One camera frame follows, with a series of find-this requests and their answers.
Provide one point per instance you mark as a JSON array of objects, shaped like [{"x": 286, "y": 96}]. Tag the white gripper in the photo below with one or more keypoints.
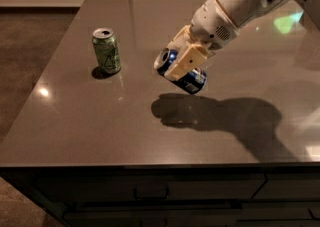
[{"x": 210, "y": 24}]

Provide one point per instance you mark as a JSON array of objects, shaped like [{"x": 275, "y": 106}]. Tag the blue pepsi can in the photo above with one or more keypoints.
[{"x": 191, "y": 83}]

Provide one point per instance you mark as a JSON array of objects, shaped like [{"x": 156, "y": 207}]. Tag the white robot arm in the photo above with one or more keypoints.
[{"x": 244, "y": 11}]

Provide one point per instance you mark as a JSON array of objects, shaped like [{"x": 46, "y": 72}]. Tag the green soda can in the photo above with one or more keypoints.
[{"x": 106, "y": 50}]

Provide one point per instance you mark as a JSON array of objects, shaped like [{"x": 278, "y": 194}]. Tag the dark cabinet drawer front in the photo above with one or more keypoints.
[{"x": 149, "y": 188}]

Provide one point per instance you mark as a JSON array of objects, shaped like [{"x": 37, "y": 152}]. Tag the dark cabinet drawer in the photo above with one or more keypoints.
[
  {"x": 295, "y": 186},
  {"x": 149, "y": 188}
]

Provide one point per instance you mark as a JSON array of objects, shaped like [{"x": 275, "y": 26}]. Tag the dark right cabinet drawer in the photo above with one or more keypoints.
[{"x": 295, "y": 186}]

